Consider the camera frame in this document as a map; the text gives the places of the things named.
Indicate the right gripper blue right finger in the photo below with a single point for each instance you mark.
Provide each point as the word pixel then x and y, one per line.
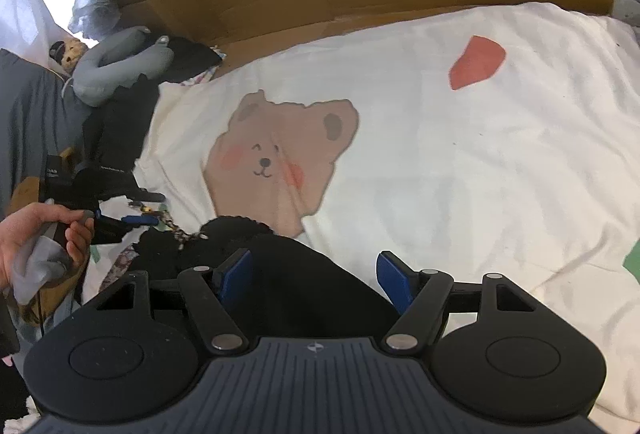
pixel 420 299

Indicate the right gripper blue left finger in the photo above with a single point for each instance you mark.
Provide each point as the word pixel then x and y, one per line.
pixel 210 294

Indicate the black shorts with bear print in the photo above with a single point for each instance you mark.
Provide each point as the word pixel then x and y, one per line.
pixel 294 291

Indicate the person left hand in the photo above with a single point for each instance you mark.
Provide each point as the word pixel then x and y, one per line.
pixel 21 226

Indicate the black garment pile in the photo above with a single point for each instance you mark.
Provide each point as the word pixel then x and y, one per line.
pixel 114 134

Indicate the grey neck pillow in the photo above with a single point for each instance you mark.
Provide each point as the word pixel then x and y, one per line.
pixel 119 61

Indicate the brown hoodie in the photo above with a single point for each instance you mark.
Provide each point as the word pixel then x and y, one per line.
pixel 42 272

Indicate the small plush doll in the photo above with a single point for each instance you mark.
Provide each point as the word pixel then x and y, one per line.
pixel 67 53

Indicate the cream bear print blanket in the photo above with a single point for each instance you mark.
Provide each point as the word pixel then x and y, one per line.
pixel 497 139

